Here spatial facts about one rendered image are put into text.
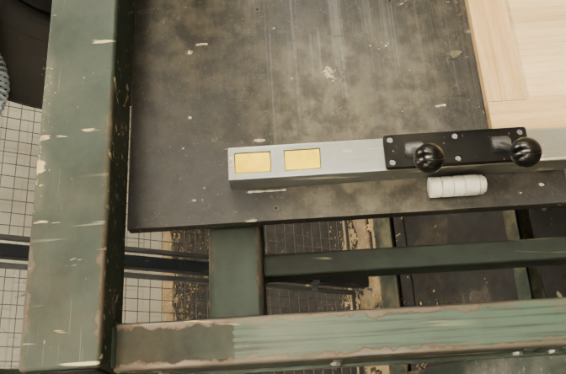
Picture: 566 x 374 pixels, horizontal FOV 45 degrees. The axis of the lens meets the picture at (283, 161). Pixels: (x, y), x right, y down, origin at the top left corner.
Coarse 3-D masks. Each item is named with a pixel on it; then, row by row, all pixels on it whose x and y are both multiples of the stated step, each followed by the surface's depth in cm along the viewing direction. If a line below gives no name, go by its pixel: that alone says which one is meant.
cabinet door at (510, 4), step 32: (480, 0) 109; (512, 0) 109; (544, 0) 109; (480, 32) 107; (512, 32) 107; (544, 32) 107; (480, 64) 105; (512, 64) 104; (544, 64) 104; (512, 96) 102; (544, 96) 102
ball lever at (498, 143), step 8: (496, 136) 96; (504, 136) 95; (496, 144) 95; (504, 144) 93; (512, 144) 86; (520, 144) 84; (528, 144) 84; (536, 144) 84; (512, 152) 85; (520, 152) 84; (528, 152) 84; (536, 152) 84; (512, 160) 86; (520, 160) 85; (528, 160) 84; (536, 160) 84
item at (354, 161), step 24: (288, 144) 98; (312, 144) 98; (336, 144) 98; (360, 144) 98; (552, 144) 97; (336, 168) 96; (360, 168) 96; (384, 168) 96; (408, 168) 96; (456, 168) 97; (480, 168) 97; (504, 168) 98; (528, 168) 98; (552, 168) 99
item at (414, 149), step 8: (408, 144) 95; (416, 144) 95; (424, 144) 85; (432, 144) 85; (408, 152) 95; (416, 152) 85; (424, 152) 84; (432, 152) 84; (440, 152) 84; (416, 160) 85; (424, 160) 84; (432, 160) 84; (440, 160) 84; (424, 168) 85; (432, 168) 84; (440, 168) 85
